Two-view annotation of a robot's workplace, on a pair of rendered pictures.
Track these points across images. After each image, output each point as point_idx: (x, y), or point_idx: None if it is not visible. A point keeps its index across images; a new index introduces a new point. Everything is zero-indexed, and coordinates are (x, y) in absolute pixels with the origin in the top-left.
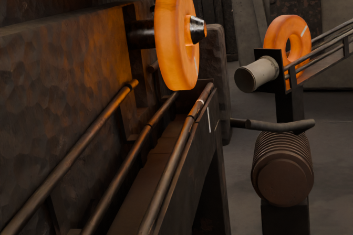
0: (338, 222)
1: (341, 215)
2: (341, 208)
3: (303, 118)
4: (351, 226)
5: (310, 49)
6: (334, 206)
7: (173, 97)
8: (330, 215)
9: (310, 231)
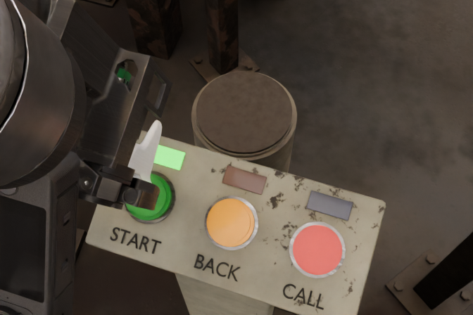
0: (392, 167)
1: (414, 181)
2: (440, 191)
3: None
4: (375, 181)
5: None
6: (449, 183)
7: None
8: (418, 166)
9: (372, 122)
